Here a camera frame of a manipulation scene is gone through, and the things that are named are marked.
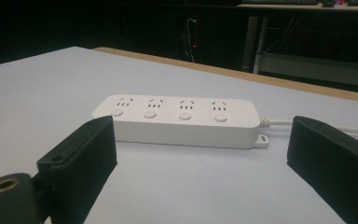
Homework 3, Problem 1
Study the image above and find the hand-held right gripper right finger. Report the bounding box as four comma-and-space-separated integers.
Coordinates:
286, 115, 358, 224

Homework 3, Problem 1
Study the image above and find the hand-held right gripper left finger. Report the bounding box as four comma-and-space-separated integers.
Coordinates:
36, 115, 118, 224

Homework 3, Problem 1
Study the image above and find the metal frame desk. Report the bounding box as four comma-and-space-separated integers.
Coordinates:
236, 2, 358, 96

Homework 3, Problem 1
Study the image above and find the white power strip cable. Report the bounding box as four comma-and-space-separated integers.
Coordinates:
259, 117, 358, 138

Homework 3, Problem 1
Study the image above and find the white cable on tower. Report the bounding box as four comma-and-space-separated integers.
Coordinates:
182, 18, 198, 63

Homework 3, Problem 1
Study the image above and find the white power strip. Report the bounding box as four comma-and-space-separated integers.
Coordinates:
91, 93, 270, 149

